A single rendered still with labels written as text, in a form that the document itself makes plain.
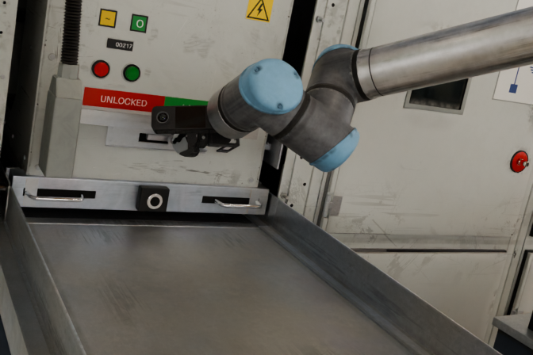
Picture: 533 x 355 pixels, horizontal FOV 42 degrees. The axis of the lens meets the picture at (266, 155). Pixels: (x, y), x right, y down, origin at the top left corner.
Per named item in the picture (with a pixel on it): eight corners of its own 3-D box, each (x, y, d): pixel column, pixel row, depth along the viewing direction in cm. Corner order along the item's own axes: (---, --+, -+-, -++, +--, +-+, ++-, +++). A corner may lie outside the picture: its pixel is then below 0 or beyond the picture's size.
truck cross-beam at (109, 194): (264, 215, 156) (270, 189, 154) (9, 206, 130) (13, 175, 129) (254, 207, 160) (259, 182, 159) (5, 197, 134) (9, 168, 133)
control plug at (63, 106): (72, 180, 124) (86, 82, 120) (44, 178, 121) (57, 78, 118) (63, 167, 130) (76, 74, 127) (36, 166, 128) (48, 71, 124)
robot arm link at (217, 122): (218, 130, 114) (216, 74, 116) (205, 138, 118) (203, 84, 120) (266, 135, 118) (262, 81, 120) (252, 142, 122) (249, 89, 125)
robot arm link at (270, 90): (294, 125, 106) (242, 87, 103) (255, 146, 116) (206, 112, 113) (316, 78, 110) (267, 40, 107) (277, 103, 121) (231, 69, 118)
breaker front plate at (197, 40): (257, 195, 154) (300, -25, 144) (28, 184, 130) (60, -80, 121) (254, 192, 155) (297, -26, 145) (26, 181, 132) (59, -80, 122)
